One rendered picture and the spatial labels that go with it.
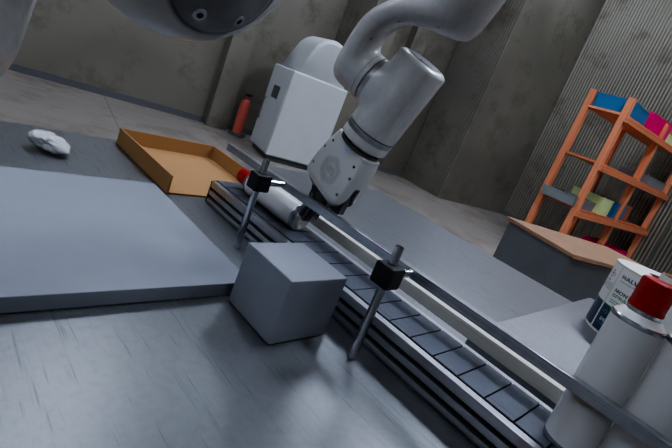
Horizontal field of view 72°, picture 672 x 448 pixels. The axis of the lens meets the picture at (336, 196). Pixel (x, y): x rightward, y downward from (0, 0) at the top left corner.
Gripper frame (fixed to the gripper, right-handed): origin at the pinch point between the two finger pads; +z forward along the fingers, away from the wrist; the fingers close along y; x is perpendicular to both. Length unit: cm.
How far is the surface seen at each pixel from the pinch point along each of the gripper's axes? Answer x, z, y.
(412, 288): 3.1, -5.7, 22.0
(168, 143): 0, 26, -50
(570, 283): 298, 53, -5
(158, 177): -13.0, 18.7, -26.8
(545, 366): -4.6, -17.6, 41.0
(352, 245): 3.1, -1.0, 9.2
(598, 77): 816, -96, -300
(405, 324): -2.3, -4.4, 26.8
